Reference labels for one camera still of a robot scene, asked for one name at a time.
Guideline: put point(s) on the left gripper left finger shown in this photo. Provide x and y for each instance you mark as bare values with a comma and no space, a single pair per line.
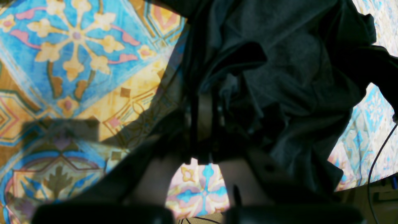
137,186

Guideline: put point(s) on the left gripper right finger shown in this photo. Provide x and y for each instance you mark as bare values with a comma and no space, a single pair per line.
259,191

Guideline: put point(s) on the black t-shirt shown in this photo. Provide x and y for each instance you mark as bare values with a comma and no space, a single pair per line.
290,72

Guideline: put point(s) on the patterned tablecloth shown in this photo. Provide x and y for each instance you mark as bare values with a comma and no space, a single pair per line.
83,82

